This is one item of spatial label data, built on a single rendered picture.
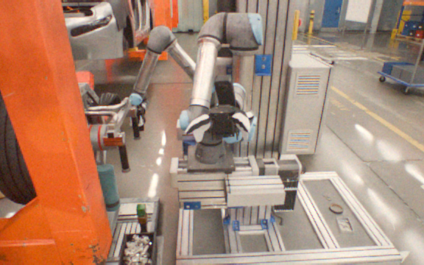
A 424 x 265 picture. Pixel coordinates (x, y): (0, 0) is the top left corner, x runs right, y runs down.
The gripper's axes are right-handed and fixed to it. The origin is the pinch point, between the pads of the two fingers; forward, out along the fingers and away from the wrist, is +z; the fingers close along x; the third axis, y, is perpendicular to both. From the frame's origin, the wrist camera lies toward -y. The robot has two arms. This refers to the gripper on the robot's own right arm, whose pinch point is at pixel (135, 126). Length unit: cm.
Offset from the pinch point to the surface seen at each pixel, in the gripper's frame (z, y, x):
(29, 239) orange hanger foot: 69, -15, -31
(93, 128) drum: 19.3, 8.6, -16.9
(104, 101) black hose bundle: 7.3, 18.9, -13.1
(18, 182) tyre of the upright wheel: 50, -2, -42
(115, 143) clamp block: 36.5, 8.7, -1.8
